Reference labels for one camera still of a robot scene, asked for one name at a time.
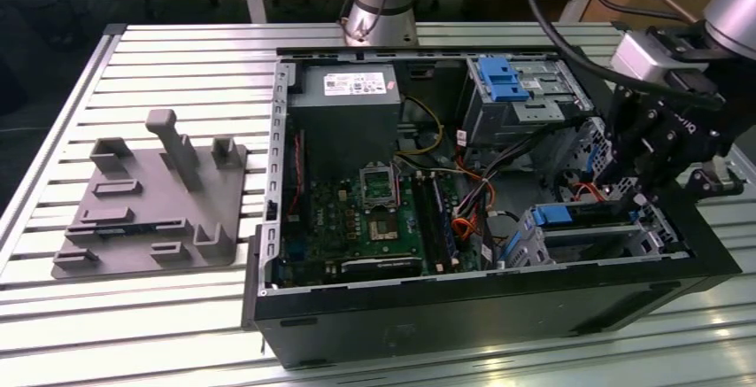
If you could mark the CPU socket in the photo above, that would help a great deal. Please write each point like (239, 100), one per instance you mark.
(387, 228)

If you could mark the grey parts rack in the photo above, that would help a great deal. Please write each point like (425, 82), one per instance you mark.
(149, 210)

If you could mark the black PC case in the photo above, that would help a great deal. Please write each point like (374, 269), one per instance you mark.
(473, 316)

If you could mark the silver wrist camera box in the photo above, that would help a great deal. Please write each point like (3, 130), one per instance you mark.
(645, 57)

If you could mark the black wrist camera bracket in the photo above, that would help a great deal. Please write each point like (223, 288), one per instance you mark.
(718, 179)

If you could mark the blue carrier in bay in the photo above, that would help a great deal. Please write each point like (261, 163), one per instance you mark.
(502, 81)

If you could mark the green motherboard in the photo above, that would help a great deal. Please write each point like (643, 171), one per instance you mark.
(343, 227)

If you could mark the black graphics card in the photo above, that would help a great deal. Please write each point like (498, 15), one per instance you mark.
(381, 266)

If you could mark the hard disk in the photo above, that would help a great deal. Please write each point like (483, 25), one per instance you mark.
(553, 216)

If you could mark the metal disk bay with carrier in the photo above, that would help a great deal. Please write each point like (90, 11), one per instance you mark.
(502, 117)

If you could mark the grey power supply unit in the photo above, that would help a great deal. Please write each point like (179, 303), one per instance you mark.
(346, 117)

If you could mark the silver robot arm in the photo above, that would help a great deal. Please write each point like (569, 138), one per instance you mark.
(385, 2)

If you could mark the black RAM slots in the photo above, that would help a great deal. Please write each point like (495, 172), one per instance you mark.
(441, 223)

